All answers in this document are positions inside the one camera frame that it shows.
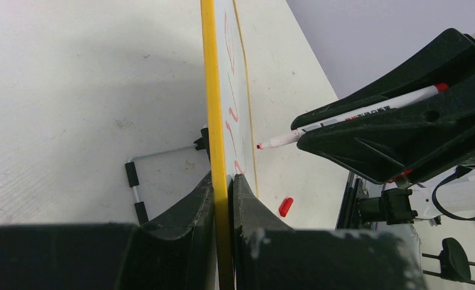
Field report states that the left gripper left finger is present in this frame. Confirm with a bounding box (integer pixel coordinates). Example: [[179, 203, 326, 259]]
[[0, 175, 215, 289]]

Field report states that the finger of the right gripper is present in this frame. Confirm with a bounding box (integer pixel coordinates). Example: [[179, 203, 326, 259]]
[[290, 28, 475, 130], [297, 74, 475, 184]]

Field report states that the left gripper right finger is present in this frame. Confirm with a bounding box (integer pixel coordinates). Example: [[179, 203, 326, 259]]
[[232, 174, 427, 289]]

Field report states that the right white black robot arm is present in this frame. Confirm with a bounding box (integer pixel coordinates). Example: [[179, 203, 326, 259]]
[[290, 28, 475, 228]]

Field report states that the red white marker pen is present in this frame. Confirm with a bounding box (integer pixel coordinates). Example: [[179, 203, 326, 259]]
[[257, 83, 449, 150]]

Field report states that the yellow framed whiteboard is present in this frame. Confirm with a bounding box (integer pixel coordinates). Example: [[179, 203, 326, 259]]
[[200, 1, 258, 289]]

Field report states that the red marker cap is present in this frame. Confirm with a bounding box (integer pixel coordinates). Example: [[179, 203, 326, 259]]
[[278, 197, 294, 218]]

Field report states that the whiteboard wire stand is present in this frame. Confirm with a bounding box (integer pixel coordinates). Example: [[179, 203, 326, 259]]
[[124, 126, 210, 225]]

